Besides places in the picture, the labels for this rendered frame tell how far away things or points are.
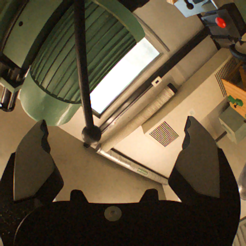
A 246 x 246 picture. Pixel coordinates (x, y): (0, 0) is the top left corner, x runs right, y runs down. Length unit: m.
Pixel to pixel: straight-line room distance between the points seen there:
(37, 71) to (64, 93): 0.08
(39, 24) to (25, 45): 0.05
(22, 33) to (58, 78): 0.14
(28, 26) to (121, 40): 0.20
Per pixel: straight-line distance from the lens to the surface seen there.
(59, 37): 0.26
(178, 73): 1.85
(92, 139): 0.21
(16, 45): 0.33
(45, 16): 0.29
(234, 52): 0.56
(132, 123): 1.77
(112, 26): 0.24
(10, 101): 0.46
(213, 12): 0.43
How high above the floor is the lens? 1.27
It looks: 22 degrees up
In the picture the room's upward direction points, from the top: 133 degrees counter-clockwise
